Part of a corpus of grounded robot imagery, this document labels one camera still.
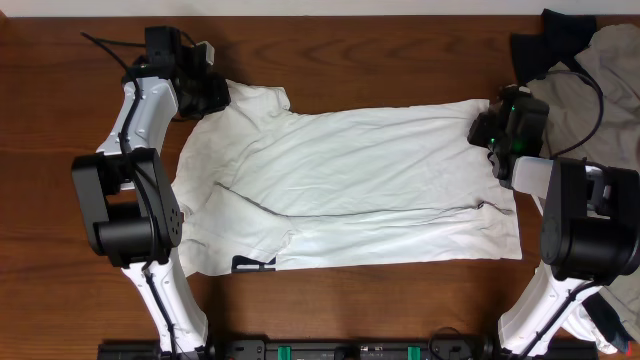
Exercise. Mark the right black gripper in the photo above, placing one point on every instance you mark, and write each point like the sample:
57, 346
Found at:
484, 120

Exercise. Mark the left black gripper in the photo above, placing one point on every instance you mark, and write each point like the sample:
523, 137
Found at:
211, 98

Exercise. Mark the white t-shirt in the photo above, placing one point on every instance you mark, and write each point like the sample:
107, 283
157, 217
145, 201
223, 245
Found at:
358, 187

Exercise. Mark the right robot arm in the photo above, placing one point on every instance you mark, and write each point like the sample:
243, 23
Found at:
527, 328

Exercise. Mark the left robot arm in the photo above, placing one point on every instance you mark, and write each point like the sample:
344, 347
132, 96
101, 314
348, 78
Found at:
130, 212

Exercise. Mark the grey-beige garment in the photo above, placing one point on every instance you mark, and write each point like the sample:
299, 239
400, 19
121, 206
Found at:
612, 61

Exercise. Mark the black garment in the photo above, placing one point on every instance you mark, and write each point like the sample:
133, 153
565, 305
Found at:
562, 38

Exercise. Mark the white garment at right edge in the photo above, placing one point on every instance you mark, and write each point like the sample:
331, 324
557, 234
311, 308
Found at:
600, 325

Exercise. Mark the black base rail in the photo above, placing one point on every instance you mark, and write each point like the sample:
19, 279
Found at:
448, 348

